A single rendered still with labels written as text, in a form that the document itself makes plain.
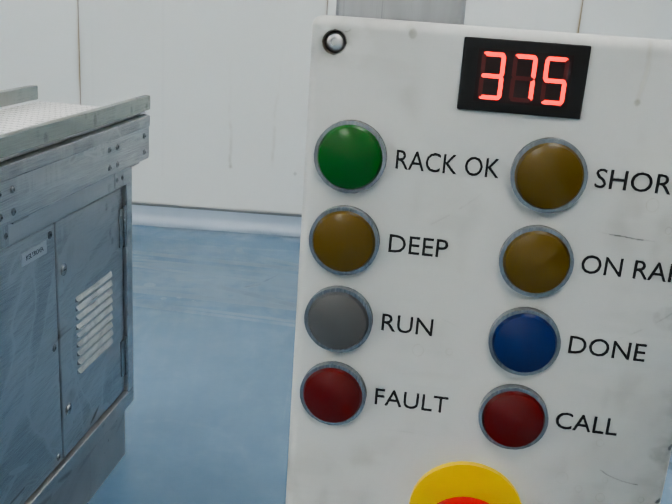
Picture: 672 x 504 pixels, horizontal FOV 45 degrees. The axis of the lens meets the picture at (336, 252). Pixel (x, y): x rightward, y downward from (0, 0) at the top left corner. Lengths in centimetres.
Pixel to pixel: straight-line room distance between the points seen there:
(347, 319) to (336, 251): 3
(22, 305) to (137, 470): 72
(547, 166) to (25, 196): 120
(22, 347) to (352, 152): 133
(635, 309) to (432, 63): 13
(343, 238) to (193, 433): 200
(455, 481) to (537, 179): 14
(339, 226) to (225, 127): 377
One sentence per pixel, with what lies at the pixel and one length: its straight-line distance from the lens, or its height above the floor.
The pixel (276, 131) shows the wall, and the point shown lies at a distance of 407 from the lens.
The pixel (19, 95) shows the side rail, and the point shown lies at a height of 91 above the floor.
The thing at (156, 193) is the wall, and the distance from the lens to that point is 424.
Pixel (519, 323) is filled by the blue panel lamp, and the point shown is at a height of 104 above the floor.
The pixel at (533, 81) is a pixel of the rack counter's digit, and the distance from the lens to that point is 33.
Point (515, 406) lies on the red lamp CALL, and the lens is 37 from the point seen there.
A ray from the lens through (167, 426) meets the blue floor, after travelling 236.
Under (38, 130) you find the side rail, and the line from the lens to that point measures 147.
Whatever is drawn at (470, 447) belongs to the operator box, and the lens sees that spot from 38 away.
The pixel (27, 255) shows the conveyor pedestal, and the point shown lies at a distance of 158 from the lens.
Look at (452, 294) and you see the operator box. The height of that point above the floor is 105.
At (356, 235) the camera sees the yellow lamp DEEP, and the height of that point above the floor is 107.
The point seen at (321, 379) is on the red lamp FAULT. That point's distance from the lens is 37.
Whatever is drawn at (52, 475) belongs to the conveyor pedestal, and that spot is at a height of 19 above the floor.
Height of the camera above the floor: 116
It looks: 17 degrees down
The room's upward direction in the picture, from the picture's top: 4 degrees clockwise
